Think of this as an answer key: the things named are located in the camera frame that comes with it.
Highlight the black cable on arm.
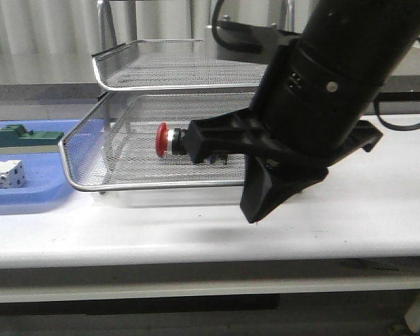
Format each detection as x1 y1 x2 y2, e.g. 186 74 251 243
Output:
372 36 420 133

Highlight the red emergency stop button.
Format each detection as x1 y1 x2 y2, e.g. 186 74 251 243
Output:
155 122 232 167

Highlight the blue plastic tray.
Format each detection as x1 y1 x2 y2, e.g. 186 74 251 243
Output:
0 120 104 213

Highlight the grey stone counter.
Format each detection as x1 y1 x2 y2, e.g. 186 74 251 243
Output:
0 48 420 104

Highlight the green and beige switch block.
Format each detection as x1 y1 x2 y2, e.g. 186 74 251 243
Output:
0 124 64 155

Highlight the white circuit breaker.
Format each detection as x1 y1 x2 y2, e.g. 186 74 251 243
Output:
0 160 27 189

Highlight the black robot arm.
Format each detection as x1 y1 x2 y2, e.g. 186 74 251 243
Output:
183 1 420 223

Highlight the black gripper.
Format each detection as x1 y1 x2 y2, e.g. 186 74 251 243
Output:
183 38 382 223

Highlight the silver wire rack frame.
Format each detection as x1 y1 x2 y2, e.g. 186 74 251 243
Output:
96 0 295 195

